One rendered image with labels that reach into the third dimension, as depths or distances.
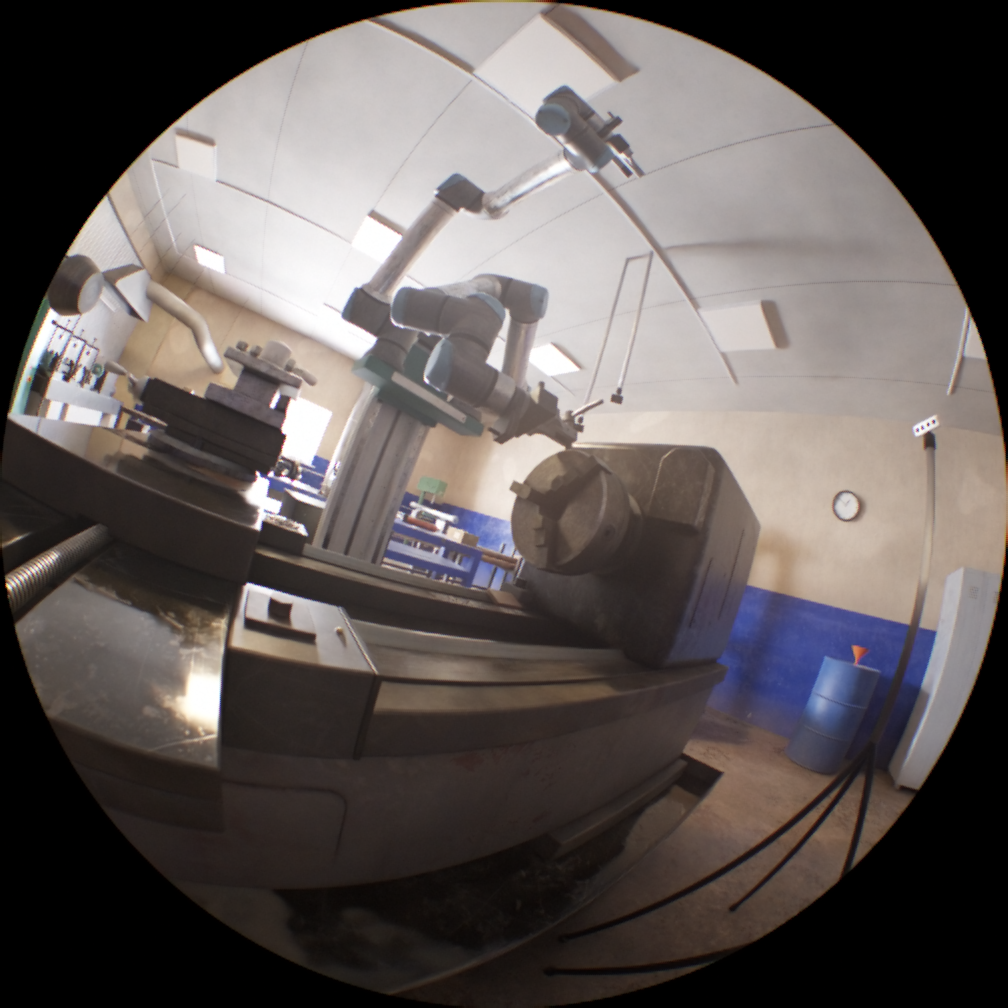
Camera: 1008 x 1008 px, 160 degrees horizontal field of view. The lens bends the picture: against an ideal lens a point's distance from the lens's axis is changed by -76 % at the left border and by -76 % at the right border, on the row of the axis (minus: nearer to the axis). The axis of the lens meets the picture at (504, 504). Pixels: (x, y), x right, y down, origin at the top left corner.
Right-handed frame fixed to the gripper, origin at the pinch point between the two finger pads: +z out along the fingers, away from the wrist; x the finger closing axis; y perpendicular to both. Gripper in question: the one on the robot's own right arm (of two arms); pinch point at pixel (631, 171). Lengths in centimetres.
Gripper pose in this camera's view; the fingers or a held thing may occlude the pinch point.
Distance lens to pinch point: 126.2
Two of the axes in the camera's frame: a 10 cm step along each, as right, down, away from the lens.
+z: 7.3, 3.2, 6.0
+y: -6.4, 6.2, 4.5
